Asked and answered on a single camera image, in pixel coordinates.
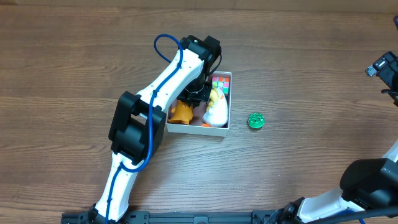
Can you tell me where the thick black cable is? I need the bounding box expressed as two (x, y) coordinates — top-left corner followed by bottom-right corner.
(306, 205), (398, 224)

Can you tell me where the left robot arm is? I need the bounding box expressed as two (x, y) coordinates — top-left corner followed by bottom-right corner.
(88, 35), (221, 223)

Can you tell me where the white box pink interior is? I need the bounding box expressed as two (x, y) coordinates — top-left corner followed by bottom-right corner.
(166, 71), (232, 137)

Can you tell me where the multicoloured puzzle cube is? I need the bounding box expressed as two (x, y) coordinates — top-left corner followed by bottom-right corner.
(211, 77), (229, 96)

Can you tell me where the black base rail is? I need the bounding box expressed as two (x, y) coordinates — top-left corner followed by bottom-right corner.
(60, 210), (303, 224)

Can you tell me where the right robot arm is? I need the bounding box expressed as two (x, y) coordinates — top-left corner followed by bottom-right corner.
(267, 144), (397, 223)

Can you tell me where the green lattice wheel toy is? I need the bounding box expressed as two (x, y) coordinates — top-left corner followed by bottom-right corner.
(248, 113), (265, 129)

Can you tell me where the orange dinosaur toy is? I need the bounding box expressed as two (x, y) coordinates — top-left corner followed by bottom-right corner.
(168, 100), (193, 125)

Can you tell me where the white plush duck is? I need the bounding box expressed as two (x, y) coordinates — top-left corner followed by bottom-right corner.
(202, 88), (229, 128)

